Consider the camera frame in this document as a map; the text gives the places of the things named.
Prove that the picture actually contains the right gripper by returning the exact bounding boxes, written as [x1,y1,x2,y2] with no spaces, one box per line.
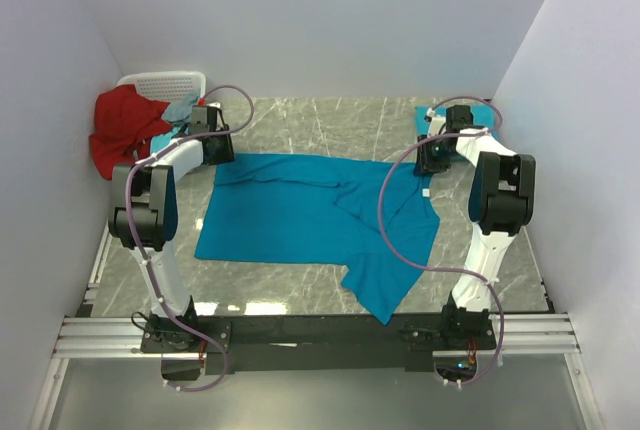
[412,135,458,177]

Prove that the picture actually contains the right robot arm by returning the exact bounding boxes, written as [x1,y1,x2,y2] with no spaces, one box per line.
[414,104,536,349]

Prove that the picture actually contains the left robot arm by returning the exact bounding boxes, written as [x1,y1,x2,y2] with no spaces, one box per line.
[108,101,235,352]

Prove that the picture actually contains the light blue t shirt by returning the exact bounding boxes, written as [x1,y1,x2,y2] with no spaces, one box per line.
[150,91,200,153]

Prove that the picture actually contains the folded blue t shirt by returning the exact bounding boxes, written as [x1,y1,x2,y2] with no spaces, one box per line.
[414,105,495,136]

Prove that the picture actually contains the white laundry basket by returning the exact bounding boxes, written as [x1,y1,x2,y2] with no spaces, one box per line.
[111,71,206,182]

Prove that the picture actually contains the red t shirt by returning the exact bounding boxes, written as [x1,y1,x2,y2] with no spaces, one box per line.
[89,84,172,181]

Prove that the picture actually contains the black base beam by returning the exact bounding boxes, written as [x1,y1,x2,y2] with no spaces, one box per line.
[140,313,497,375]

